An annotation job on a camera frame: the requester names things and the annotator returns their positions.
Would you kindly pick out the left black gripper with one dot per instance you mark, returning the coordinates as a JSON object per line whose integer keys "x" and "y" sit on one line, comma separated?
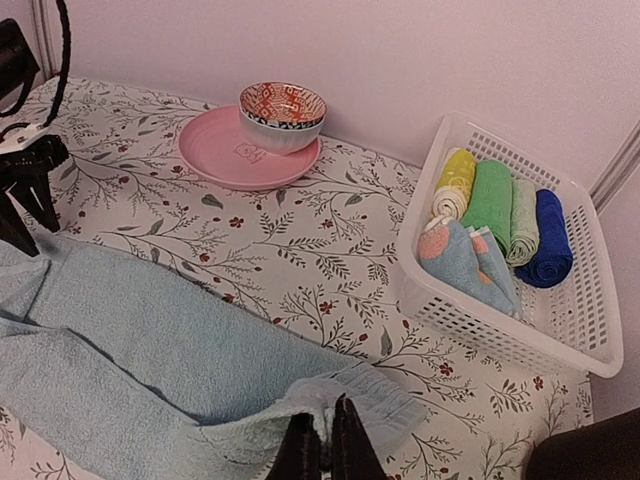
{"x": 43, "y": 156}

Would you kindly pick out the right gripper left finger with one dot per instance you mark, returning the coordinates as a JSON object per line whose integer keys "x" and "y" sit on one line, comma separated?
{"x": 299, "y": 454}

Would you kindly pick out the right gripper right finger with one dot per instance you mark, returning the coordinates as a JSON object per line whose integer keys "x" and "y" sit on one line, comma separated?
{"x": 352, "y": 453}

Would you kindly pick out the light blue towel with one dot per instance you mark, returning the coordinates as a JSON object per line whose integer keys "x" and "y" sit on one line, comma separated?
{"x": 137, "y": 373}

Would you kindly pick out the blue orange dotted towel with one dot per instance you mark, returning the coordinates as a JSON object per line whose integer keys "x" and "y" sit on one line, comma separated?
{"x": 469, "y": 260}

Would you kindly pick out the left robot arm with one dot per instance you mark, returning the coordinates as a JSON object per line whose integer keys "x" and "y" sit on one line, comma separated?
{"x": 18, "y": 70}

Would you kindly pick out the floral tablecloth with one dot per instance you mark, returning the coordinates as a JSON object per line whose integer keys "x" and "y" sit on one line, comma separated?
{"x": 318, "y": 257}

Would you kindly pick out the pink plate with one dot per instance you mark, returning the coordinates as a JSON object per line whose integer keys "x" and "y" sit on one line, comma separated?
{"x": 215, "y": 147}

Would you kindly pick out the white plastic basket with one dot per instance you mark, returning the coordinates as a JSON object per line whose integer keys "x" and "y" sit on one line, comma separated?
{"x": 576, "y": 324}

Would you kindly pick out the patterned bowl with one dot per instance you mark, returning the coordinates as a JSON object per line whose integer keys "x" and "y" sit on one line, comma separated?
{"x": 281, "y": 118}

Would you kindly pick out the pale green rolled towel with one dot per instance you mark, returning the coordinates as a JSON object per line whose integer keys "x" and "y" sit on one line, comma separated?
{"x": 524, "y": 233}

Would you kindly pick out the yellow rolled towel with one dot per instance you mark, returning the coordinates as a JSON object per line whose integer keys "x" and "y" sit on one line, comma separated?
{"x": 454, "y": 188}

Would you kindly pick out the blue rolled towel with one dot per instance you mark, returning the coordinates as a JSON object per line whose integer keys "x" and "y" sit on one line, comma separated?
{"x": 553, "y": 260}

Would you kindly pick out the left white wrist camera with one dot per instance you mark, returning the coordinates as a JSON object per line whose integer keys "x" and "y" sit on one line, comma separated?
{"x": 20, "y": 137}

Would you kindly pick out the right aluminium post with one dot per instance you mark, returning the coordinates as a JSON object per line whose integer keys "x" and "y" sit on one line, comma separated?
{"x": 617, "y": 172}

